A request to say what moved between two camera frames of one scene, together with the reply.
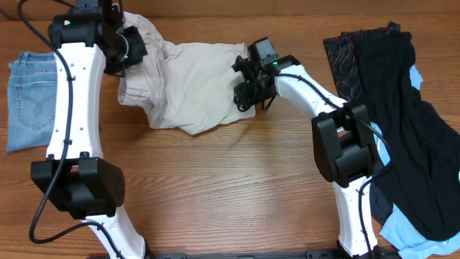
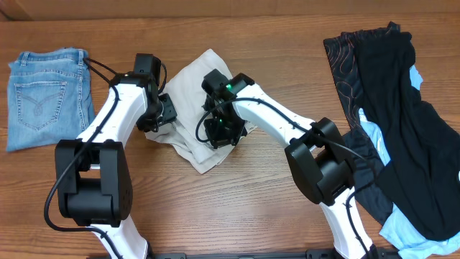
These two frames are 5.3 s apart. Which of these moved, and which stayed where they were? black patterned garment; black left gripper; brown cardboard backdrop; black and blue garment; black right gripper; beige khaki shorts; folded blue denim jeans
Moved: black right gripper; black left gripper; beige khaki shorts
Stayed: black and blue garment; folded blue denim jeans; brown cardboard backdrop; black patterned garment
